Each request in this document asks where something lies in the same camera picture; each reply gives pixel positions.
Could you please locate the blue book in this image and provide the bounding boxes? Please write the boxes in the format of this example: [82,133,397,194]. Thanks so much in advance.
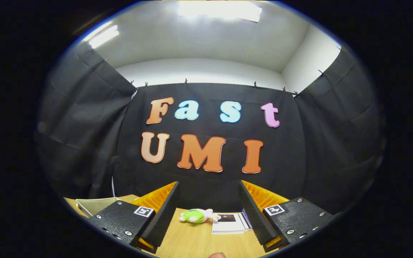
[242,209,253,230]

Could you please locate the grey fabric storage box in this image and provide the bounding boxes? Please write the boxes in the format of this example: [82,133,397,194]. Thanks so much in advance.
[76,195,139,218]

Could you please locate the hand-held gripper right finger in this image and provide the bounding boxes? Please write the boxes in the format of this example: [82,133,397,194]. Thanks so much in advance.
[238,180,336,253]

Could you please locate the large ceiling light panel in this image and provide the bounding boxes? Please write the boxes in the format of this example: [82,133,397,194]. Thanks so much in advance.
[178,1,263,23]

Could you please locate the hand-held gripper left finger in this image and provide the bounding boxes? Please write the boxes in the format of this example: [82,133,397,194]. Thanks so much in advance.
[86,181,181,255]

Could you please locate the long ceiling light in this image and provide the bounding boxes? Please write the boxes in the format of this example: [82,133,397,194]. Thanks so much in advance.
[83,21,120,49]

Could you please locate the green and pink plush toy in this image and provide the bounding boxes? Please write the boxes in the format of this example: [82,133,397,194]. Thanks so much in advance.
[179,209,219,225]

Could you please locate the white book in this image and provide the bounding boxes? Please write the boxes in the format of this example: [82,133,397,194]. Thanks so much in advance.
[212,213,252,235]

